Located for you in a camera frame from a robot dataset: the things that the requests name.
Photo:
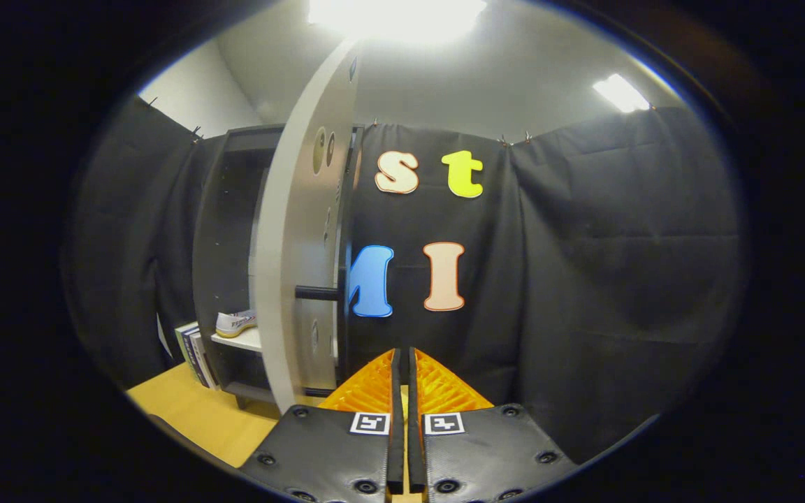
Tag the dark grey shoe cabinet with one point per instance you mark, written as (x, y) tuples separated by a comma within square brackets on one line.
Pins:
[(224, 244)]

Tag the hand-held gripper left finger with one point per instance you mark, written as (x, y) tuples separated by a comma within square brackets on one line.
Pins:
[(396, 447)]

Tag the square ceiling light panel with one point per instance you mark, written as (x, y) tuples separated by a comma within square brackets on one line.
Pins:
[(395, 17)]

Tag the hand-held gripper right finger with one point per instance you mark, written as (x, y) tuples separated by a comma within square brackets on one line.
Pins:
[(414, 447)]

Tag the white shoe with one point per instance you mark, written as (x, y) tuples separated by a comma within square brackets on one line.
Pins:
[(235, 323)]

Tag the long ceiling light strip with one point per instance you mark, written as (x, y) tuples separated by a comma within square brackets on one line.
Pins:
[(620, 92)]

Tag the white grey book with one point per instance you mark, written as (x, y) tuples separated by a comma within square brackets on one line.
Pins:
[(204, 363)]

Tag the beige shoe cabinet door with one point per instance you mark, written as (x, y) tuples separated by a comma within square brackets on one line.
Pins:
[(291, 230)]

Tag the white cabinet shelf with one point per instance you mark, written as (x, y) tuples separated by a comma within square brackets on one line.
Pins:
[(245, 341)]

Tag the black backdrop cloth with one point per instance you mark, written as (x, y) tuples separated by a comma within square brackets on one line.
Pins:
[(619, 265)]

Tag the dark blue book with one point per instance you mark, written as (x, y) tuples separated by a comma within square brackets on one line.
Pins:
[(194, 353)]

